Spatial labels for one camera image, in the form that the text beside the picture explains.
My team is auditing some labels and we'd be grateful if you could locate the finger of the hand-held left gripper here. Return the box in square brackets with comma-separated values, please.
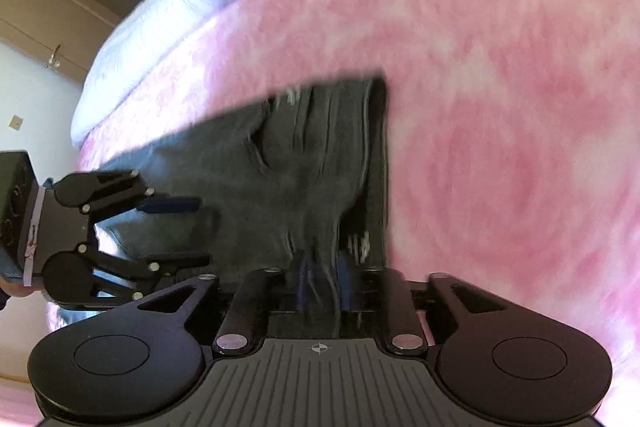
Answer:
[54, 169, 202, 226]
[42, 244, 212, 309]

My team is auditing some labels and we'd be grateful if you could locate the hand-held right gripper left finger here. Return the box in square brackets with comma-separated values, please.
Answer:
[137, 257, 312, 355]

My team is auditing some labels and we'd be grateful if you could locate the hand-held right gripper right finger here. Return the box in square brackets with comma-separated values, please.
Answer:
[334, 257, 507, 353]

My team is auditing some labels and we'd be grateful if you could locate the dark grey garment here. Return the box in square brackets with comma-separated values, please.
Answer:
[56, 76, 391, 325]

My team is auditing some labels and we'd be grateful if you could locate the white bed sheet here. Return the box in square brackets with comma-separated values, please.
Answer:
[70, 0, 373, 146]

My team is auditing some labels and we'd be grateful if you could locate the pink fluffy blanket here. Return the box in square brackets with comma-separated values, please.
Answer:
[0, 0, 640, 427]

